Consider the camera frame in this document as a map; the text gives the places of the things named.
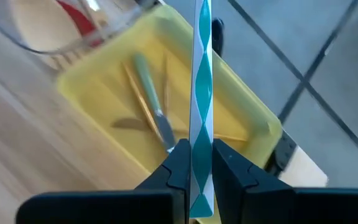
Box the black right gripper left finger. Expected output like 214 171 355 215
16 138 192 224

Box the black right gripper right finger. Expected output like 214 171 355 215
211 138 358 224

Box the wooden chopstick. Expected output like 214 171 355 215
121 62 164 142

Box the knife with green handle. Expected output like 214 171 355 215
131 52 177 154

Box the silver table knife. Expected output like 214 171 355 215
188 0 214 218

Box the small wooden spork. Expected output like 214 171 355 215
11 0 74 52

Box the yellow plastic bin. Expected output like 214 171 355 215
56 4 283 224

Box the black clamp handle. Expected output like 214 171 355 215
211 17 225 58

